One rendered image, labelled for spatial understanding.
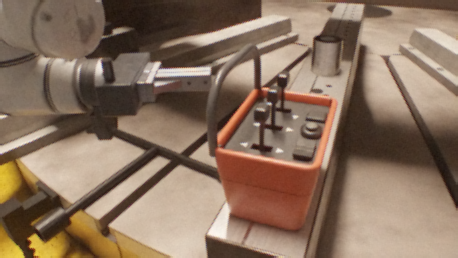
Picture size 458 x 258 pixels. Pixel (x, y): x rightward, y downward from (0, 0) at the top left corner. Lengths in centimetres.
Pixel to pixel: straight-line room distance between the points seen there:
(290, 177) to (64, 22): 30
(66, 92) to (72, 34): 14
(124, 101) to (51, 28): 15
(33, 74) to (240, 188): 34
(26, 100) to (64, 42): 18
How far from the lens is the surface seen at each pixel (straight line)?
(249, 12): 289
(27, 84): 56
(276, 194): 45
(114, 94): 49
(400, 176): 129
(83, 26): 42
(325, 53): 95
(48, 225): 111
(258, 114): 42
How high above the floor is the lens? 106
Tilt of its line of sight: 31 degrees down
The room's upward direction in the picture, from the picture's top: 2 degrees counter-clockwise
